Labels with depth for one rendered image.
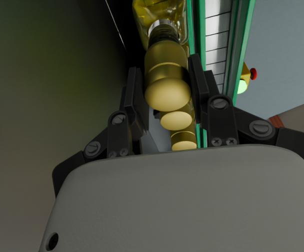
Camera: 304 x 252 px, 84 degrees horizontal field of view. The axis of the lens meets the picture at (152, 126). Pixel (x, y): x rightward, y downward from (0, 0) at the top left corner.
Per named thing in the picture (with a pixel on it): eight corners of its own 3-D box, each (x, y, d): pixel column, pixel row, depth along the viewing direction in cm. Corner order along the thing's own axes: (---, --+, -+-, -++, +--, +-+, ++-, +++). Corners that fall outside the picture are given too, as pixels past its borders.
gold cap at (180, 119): (155, 84, 19) (155, 114, 17) (186, 78, 18) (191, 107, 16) (162, 105, 22) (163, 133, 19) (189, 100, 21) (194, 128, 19)
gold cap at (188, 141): (166, 115, 24) (168, 142, 21) (192, 111, 23) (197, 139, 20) (170, 129, 26) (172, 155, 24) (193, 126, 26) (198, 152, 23)
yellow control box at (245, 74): (222, 64, 58) (227, 77, 54) (245, 59, 57) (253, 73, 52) (220, 80, 64) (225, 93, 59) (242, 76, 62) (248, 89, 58)
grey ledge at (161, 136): (130, 68, 56) (126, 92, 49) (155, 62, 54) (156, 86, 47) (173, 171, 130) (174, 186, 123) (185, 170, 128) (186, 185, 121)
